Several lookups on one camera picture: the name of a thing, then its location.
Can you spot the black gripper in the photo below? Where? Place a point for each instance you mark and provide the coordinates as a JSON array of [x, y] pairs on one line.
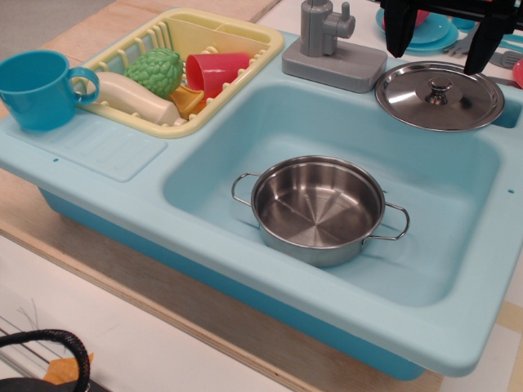
[[400, 18]]

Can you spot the steel pot lid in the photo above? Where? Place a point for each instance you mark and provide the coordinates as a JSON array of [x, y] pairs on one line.
[[439, 96]]

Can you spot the stacked blue plastic plates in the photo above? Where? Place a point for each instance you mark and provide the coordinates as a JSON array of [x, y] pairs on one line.
[[433, 35]]

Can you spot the blue plastic cup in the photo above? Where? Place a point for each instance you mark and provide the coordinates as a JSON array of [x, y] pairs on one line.
[[461, 24]]

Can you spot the grey plastic fork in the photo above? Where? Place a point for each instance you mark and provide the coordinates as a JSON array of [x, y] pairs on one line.
[[462, 46]]

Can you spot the pink cup on plates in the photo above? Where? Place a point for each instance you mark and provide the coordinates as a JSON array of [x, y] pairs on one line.
[[421, 17]]

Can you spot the blue plastic utensil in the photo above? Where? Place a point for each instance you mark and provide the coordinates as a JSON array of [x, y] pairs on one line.
[[513, 38]]

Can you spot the grey plastic spatula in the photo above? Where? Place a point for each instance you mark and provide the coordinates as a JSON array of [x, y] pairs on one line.
[[505, 60]]

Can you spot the pink plate edge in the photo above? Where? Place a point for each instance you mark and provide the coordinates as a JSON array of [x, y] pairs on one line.
[[517, 73]]

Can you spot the grey toy faucet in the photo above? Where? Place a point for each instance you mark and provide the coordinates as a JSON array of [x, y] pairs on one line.
[[322, 53]]

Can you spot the yellow plastic dish rack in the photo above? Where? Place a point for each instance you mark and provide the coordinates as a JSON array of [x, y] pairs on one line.
[[187, 31]]

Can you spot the pink plastic cup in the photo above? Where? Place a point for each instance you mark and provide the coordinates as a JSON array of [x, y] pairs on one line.
[[208, 72]]

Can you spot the orange plastic toy piece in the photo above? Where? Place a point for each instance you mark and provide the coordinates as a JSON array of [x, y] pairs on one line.
[[188, 102]]

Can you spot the light blue toy sink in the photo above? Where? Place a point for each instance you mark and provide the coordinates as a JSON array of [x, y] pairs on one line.
[[426, 301]]

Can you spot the green toy artichoke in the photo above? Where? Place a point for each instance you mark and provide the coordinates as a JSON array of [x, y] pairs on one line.
[[160, 71]]

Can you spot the cream plastic bottle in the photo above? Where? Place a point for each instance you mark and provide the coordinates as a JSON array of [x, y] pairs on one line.
[[122, 94]]

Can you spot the blue plastic mug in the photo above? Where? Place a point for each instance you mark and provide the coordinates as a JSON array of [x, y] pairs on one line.
[[41, 91]]

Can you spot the orange tape piece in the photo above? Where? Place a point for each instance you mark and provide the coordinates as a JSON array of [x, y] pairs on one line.
[[61, 371]]

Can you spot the steel pot with handles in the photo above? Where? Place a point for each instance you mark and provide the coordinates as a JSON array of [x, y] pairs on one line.
[[318, 209]]

